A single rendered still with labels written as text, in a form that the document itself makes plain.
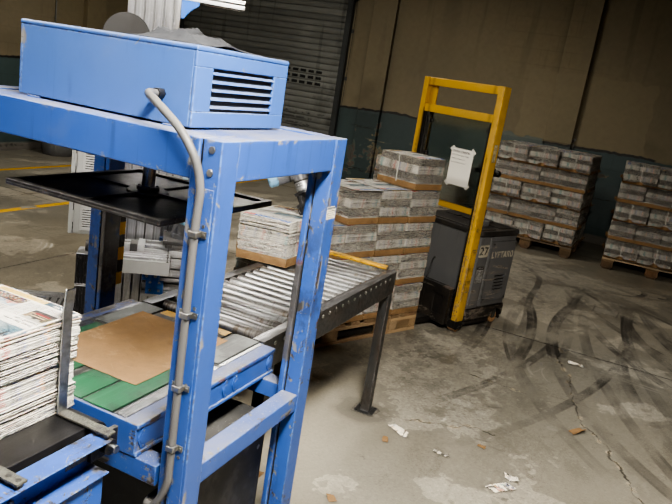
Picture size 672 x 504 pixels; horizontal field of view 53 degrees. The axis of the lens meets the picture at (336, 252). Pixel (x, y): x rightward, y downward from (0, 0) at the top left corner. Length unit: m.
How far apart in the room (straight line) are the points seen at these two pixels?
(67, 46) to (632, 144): 9.18
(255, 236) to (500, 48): 7.89
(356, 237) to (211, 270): 2.89
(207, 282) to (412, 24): 9.80
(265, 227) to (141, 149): 1.69
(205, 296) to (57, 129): 0.58
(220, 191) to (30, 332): 0.55
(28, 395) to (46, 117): 0.69
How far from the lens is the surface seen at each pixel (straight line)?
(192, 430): 1.79
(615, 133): 10.51
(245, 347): 2.36
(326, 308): 2.84
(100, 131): 1.78
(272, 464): 2.47
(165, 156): 1.65
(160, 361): 2.20
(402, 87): 11.17
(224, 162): 1.57
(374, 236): 4.58
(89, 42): 1.96
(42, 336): 1.77
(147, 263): 3.44
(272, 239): 3.30
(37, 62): 2.09
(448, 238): 5.43
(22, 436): 1.82
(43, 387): 1.85
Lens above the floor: 1.72
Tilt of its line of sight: 14 degrees down
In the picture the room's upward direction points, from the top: 9 degrees clockwise
